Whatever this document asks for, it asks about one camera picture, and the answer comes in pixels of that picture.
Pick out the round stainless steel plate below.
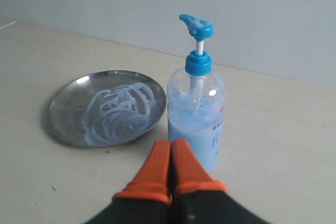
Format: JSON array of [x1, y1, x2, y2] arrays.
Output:
[[46, 70, 166, 148]]

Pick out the blue pump soap bottle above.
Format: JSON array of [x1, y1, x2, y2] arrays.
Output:
[[166, 14, 226, 172]]

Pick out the black orange-tipped right gripper left finger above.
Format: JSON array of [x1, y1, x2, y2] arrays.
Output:
[[87, 140, 171, 224]]

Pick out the pale blue soap swirls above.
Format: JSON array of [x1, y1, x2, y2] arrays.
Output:
[[81, 82, 160, 147]]

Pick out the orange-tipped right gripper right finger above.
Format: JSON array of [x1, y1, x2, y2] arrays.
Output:
[[171, 139, 267, 223]]

